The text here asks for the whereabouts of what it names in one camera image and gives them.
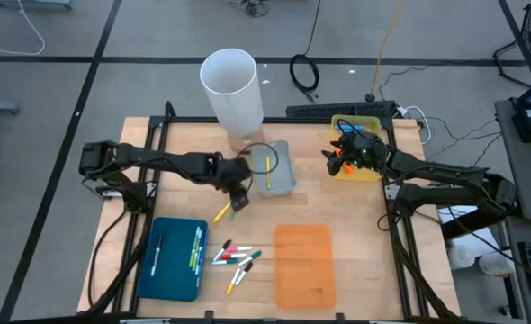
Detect yellow cap white marker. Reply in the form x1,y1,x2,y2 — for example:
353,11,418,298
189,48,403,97
226,268,242,296

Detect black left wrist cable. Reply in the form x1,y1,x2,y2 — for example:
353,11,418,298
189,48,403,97
237,141,281,176

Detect black perforated metal bar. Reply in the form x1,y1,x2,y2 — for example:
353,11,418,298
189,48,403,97
285,100,398,120

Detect white round container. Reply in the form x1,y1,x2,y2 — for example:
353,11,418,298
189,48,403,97
447,245,477,271
478,251,515,276

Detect orange translucent tray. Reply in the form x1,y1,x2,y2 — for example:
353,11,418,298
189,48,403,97
273,223,338,311

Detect white paper sheet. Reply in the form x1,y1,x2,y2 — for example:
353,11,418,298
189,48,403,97
436,204,494,247

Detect black desk crossbar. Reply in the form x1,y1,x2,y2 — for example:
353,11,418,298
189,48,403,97
440,192,523,240

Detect grey plastic bin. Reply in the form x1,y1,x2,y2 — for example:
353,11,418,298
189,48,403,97
250,139,298,198

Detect yellow translucent tray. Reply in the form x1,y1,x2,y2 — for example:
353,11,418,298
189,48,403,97
330,114,383,183

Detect tangled black cables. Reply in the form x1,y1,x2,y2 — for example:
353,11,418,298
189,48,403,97
228,0,271,19

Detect coiled black floor cable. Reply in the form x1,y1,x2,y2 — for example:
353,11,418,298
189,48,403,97
288,0,323,104

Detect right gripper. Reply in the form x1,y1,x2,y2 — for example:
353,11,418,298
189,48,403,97
320,131,386,178

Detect black aluminium frame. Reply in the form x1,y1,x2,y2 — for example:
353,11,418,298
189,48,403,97
76,100,464,324

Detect yellow extension cable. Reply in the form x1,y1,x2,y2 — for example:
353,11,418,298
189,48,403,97
367,0,405,103

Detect white power cable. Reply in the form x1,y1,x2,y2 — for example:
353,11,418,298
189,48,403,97
398,105,433,146

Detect blue plastic tray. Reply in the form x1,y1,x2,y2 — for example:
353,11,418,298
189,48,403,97
135,216,210,302

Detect white floor cable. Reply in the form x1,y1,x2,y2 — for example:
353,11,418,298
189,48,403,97
0,0,47,58

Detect black cap white marker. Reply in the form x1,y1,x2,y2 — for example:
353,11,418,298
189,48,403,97
212,238,232,262
234,261,253,287

